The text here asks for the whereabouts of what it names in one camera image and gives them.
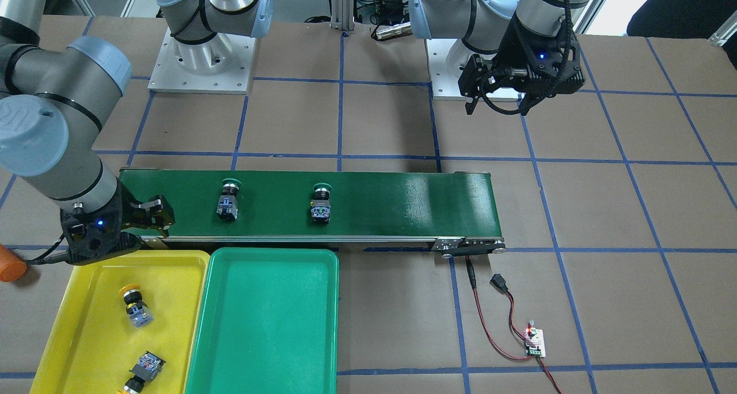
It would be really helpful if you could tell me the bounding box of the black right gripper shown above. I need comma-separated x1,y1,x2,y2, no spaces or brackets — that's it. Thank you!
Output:
60,181,176,266

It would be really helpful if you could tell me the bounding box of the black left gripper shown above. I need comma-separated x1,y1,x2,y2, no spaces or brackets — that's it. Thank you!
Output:
458,20,586,115

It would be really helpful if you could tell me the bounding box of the yellow push button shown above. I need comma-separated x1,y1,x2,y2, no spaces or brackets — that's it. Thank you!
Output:
116,351,166,393
119,283,154,328

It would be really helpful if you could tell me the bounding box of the small green push button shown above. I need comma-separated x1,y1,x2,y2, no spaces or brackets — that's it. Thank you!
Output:
215,178,242,222

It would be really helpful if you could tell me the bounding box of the large green push button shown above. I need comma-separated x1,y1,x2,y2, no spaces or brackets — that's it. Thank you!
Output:
310,183,332,225

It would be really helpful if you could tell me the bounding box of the plain orange cylinder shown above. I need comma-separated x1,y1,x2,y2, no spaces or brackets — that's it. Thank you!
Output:
1,244,28,283

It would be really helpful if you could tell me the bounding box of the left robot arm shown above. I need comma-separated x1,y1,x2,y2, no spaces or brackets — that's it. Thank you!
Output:
408,0,590,115

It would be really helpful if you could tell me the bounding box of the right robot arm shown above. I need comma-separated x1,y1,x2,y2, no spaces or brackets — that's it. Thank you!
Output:
2,0,274,266

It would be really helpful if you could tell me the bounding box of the green conveyor belt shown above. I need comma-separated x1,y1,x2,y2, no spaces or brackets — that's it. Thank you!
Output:
119,169,506,256

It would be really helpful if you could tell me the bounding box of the yellow plastic tray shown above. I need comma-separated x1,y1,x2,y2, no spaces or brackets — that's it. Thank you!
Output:
30,250,210,393

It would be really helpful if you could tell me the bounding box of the black power adapter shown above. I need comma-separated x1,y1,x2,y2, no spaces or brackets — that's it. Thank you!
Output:
377,0,404,13

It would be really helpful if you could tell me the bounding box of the green plastic tray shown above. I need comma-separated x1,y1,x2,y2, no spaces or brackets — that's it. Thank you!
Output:
185,248,339,393

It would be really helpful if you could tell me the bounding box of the small motor controller board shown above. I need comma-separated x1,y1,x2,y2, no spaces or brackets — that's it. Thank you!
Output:
523,323,546,359

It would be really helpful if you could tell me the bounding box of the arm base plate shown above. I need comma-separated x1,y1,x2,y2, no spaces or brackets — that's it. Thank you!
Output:
147,29,259,95
425,37,525,103

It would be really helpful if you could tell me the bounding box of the aluminium frame post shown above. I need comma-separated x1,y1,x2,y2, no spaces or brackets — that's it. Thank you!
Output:
329,0,356,34

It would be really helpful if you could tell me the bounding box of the red black power cable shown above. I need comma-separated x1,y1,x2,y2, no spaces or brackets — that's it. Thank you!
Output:
464,256,562,394

